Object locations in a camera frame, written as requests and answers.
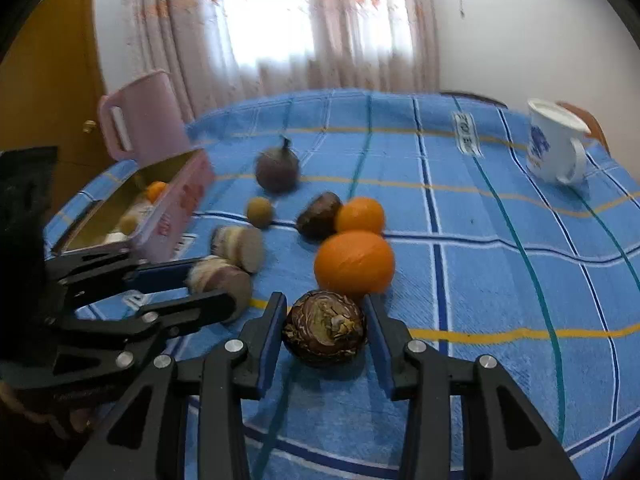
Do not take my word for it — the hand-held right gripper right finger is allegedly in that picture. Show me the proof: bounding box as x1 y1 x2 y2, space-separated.
362 294 583 480

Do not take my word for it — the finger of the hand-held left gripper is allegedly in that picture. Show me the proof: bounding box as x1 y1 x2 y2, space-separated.
45 250 202 307
50 290 239 361

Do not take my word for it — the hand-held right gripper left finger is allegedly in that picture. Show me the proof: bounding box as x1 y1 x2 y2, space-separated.
65 291 288 480

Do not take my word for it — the cut taro piece front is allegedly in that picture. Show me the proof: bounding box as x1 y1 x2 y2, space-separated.
186 256 253 323

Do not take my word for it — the cut taro piece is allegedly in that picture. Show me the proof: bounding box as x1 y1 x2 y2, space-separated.
186 256 253 323
210 225 266 275

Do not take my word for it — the brown mottled round fruit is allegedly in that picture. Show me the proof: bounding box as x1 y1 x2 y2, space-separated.
281 290 368 367

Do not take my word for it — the pink tin box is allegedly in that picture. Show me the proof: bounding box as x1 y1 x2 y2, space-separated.
44 149 217 263

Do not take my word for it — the large orange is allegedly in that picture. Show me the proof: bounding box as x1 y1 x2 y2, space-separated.
313 230 396 301

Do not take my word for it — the small tan round fruit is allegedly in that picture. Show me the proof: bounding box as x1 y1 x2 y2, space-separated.
246 196 275 228

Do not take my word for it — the dark brown fruit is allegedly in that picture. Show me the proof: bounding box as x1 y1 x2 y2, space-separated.
296 191 344 241

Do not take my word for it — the medium orange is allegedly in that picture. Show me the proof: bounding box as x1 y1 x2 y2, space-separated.
335 197 387 237

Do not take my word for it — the brown mangosteen with stem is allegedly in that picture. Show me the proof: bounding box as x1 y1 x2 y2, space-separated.
255 135 302 194

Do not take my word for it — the person's left hand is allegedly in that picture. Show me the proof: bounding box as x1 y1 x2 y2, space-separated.
0 380 97 442

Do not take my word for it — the wooden door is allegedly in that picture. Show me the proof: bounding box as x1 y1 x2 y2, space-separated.
0 0 108 196

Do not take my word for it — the pink electric kettle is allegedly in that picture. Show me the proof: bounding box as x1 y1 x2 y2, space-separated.
97 70 193 166

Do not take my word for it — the sheer floral curtain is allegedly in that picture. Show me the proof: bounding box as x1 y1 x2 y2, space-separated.
127 0 441 121

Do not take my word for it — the white mug with blue print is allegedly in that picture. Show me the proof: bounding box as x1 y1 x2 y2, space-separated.
526 98 592 185

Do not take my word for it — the brown wooden chair back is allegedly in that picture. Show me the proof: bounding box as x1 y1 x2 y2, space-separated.
557 101 611 153

